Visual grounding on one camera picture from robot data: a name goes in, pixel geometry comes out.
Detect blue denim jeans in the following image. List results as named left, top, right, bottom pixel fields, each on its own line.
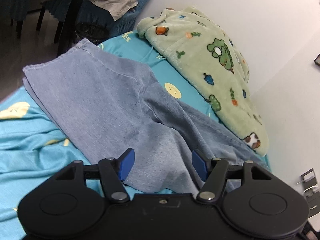
left=23, top=39, right=266, bottom=194

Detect teal patterned bed sheet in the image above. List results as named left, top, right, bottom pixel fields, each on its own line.
left=0, top=29, right=272, bottom=230

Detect green cartoon fleece blanket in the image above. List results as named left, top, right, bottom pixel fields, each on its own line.
left=137, top=7, right=269, bottom=157

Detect black lined trash bin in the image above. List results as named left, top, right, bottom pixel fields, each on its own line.
left=75, top=22, right=110, bottom=45

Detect black table leg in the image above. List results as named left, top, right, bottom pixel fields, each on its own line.
left=57, top=0, right=84, bottom=57

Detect framed leaf picture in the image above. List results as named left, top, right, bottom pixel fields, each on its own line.
left=314, top=54, right=320, bottom=67

